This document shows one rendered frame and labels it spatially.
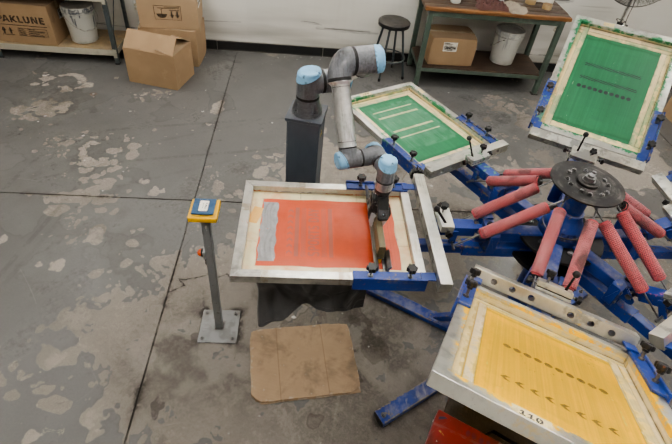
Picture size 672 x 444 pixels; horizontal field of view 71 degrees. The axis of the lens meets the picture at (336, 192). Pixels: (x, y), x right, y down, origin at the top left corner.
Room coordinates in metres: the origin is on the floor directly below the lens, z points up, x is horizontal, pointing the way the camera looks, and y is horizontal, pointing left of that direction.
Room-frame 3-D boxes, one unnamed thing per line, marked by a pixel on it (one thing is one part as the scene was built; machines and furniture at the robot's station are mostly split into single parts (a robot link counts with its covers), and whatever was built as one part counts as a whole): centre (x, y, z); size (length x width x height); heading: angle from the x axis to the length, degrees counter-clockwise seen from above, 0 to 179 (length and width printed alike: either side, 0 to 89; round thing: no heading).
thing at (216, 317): (1.54, 0.59, 0.48); 0.22 x 0.22 x 0.96; 6
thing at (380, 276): (1.23, -0.25, 0.98); 0.30 x 0.05 x 0.07; 96
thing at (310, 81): (2.07, 0.19, 1.37); 0.13 x 0.12 x 0.14; 114
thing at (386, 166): (1.53, -0.19, 1.31); 0.09 x 0.08 x 0.11; 24
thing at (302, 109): (2.07, 0.19, 1.25); 0.15 x 0.15 x 0.10
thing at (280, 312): (1.27, 0.05, 0.74); 0.46 x 0.04 x 0.42; 96
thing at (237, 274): (1.48, 0.01, 0.97); 0.79 x 0.58 x 0.04; 96
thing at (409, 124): (2.33, -0.50, 1.05); 1.08 x 0.61 x 0.23; 36
